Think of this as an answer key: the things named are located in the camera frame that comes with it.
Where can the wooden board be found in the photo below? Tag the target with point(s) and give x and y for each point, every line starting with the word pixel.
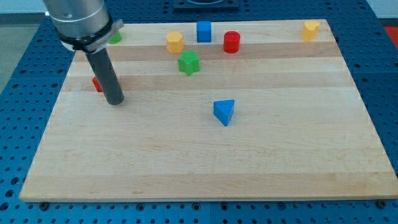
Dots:
pixel 300 130

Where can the yellow heart block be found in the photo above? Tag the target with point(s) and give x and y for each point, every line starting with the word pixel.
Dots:
pixel 310 30

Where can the green star block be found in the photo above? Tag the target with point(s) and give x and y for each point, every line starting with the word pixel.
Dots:
pixel 189 62

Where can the blue triangle block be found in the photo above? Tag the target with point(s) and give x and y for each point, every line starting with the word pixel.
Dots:
pixel 223 110

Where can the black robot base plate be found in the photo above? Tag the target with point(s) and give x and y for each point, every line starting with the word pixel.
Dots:
pixel 204 5

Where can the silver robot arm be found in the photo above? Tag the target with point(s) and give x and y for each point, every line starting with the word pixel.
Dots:
pixel 87 26

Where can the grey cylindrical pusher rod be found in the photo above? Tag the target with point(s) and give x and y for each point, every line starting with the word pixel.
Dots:
pixel 106 76

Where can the green round block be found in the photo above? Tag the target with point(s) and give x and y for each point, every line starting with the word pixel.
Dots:
pixel 115 38

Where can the blue cube block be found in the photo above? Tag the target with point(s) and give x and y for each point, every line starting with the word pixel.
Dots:
pixel 204 31

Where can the red star block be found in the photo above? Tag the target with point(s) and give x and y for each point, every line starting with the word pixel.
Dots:
pixel 96 85

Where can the red cylinder block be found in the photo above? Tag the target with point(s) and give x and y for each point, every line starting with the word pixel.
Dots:
pixel 231 42

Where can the yellow hexagon block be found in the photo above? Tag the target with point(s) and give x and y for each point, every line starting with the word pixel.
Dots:
pixel 174 42

